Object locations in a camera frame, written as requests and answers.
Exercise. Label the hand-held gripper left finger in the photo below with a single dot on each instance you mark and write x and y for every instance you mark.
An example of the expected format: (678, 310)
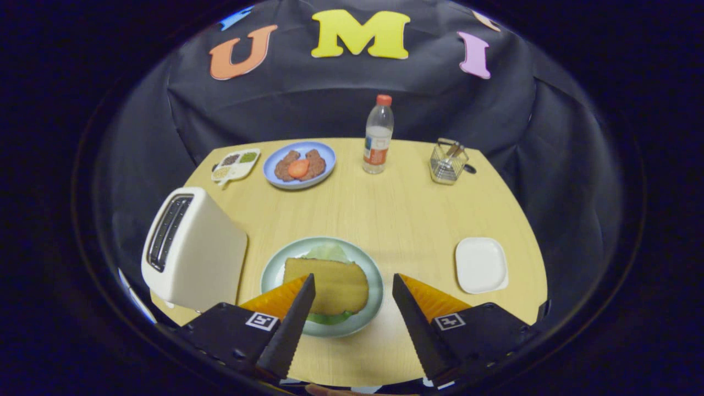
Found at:
(289, 330)

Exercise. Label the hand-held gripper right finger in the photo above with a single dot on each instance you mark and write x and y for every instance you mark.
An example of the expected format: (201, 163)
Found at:
(415, 330)

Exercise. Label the brown bread slice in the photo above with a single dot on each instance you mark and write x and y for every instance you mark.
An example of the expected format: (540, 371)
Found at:
(341, 286)

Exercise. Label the green lettuce leaf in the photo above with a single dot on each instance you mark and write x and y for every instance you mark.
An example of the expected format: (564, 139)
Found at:
(330, 253)

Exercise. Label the pale green round plate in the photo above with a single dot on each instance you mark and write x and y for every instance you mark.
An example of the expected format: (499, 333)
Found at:
(374, 275)

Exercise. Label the white square plate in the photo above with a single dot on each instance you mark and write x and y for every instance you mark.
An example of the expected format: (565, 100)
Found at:
(481, 264)

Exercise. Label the white toaster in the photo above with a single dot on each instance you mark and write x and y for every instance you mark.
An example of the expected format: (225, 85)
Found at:
(203, 258)

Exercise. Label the blue round plate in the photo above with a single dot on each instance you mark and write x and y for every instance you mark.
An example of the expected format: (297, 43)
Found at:
(275, 179)

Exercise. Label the red tomato slice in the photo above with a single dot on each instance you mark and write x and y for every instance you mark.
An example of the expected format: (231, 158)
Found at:
(298, 168)

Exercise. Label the brown meat patty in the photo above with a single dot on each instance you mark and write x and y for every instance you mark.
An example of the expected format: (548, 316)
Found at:
(285, 168)
(317, 162)

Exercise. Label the white divided seasoning tray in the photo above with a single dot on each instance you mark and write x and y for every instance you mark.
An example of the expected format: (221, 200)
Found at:
(235, 165)

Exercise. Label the clear plastic water bottle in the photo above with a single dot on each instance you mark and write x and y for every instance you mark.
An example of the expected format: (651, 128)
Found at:
(378, 137)

